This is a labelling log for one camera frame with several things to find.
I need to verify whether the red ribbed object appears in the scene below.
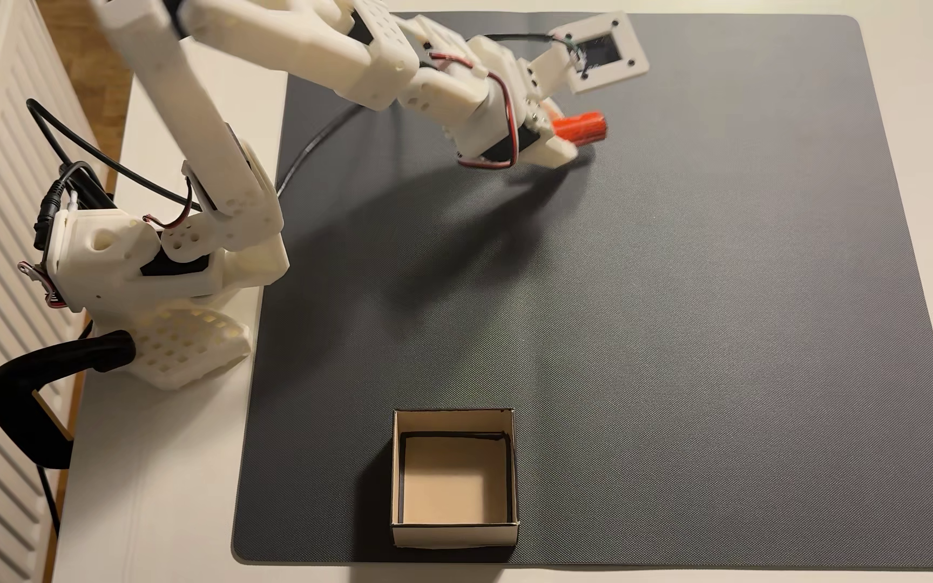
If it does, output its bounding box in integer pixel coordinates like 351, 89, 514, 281
551, 112, 609, 147

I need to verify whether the small open cardboard box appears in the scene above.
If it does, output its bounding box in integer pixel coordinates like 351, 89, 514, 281
391, 408, 520, 550

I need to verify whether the dark grey textured mat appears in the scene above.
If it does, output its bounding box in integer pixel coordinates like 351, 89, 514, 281
232, 11, 933, 570

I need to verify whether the black table clamp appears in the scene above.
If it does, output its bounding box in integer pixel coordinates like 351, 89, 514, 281
0, 329, 138, 471

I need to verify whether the red black gripper wire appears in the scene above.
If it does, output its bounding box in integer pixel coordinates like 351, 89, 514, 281
428, 51, 521, 170

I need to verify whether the white framed gripper camera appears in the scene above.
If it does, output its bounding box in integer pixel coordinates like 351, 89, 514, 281
548, 11, 651, 95

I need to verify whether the black camera cable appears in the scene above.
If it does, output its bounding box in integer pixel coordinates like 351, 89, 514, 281
275, 31, 577, 199

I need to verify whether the black base power cable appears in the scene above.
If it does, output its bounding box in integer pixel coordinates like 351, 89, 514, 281
26, 98, 202, 213

